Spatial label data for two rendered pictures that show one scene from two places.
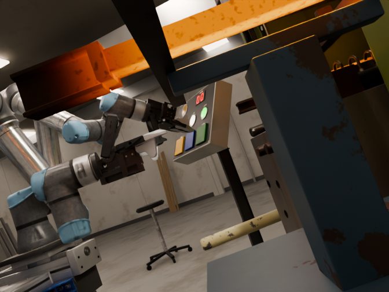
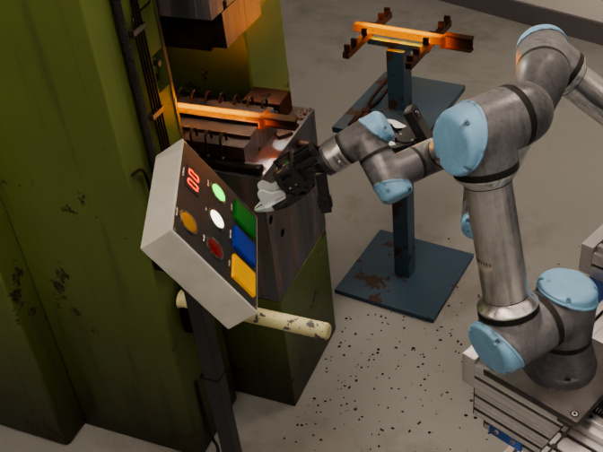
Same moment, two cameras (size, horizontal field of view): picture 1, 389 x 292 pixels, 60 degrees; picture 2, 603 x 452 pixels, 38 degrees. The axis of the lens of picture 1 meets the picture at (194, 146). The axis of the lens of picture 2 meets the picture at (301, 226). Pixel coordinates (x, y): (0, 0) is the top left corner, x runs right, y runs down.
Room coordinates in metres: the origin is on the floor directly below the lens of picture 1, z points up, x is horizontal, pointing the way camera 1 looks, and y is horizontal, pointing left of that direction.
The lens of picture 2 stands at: (2.61, 0.94, 2.20)
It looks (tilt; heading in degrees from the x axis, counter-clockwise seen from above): 37 degrees down; 213
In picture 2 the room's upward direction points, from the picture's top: 7 degrees counter-clockwise
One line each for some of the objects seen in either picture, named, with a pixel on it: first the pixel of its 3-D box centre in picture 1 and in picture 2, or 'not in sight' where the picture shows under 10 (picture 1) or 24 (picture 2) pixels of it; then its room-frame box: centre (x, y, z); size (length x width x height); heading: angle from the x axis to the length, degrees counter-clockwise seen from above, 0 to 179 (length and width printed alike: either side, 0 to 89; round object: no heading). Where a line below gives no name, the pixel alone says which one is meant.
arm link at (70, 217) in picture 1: (71, 218); not in sight; (0.86, 0.36, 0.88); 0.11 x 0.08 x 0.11; 18
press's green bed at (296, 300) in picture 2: not in sight; (234, 300); (0.90, -0.47, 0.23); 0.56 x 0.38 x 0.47; 96
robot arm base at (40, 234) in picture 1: (35, 233); (560, 346); (1.30, 0.69, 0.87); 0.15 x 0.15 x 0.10
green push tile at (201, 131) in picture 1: (202, 134); (243, 220); (1.33, -0.05, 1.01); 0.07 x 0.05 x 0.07; 31
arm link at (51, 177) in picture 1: (57, 181); not in sight; (0.84, 0.35, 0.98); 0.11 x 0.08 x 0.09; 96
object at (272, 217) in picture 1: (257, 223); (252, 314); (1.27, -0.12, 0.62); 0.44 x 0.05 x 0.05; 96
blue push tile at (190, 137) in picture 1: (190, 141); (242, 247); (1.42, 0.01, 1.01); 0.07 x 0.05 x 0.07; 31
